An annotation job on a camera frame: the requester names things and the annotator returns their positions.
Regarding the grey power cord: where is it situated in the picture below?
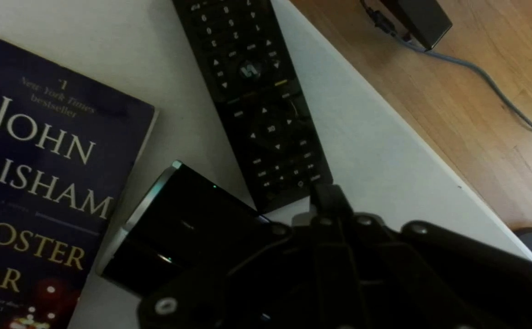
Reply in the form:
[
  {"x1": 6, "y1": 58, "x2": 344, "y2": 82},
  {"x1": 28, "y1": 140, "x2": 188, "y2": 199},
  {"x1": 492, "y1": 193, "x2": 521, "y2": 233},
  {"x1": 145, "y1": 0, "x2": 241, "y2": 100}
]
[{"x1": 421, "y1": 45, "x2": 532, "y2": 140}]

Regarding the small glossy black box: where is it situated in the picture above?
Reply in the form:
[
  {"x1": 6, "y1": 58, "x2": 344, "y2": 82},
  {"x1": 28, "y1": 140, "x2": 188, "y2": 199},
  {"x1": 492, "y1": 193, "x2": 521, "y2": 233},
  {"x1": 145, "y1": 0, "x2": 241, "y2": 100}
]
[{"x1": 99, "y1": 158, "x2": 274, "y2": 297}]

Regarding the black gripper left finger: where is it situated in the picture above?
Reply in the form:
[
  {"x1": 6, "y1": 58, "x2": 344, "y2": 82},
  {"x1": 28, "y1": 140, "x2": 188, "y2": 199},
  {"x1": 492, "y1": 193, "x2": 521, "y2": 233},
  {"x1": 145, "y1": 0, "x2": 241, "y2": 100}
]
[{"x1": 137, "y1": 182, "x2": 353, "y2": 329}]

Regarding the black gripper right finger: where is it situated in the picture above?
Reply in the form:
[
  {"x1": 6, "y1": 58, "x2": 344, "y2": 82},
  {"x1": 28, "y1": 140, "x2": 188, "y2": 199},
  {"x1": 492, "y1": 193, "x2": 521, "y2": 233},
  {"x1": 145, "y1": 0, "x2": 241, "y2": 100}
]
[{"x1": 327, "y1": 182, "x2": 532, "y2": 329}]

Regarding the black remote control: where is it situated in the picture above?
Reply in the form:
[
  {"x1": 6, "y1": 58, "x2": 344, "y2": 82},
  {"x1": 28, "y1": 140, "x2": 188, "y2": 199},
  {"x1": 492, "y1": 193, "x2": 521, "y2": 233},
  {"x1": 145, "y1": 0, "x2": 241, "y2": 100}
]
[{"x1": 170, "y1": 0, "x2": 335, "y2": 215}]

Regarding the black power adapter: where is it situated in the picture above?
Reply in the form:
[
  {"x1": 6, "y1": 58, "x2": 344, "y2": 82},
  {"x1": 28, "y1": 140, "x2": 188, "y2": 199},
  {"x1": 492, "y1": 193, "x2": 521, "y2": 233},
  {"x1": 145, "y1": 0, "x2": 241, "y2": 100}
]
[{"x1": 362, "y1": 0, "x2": 455, "y2": 52}]

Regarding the blue John Grisham paperback book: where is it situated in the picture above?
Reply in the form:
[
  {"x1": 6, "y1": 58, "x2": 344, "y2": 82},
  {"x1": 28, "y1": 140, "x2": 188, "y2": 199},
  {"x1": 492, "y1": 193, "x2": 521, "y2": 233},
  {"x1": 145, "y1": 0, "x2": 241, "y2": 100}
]
[{"x1": 0, "y1": 25, "x2": 159, "y2": 329}]

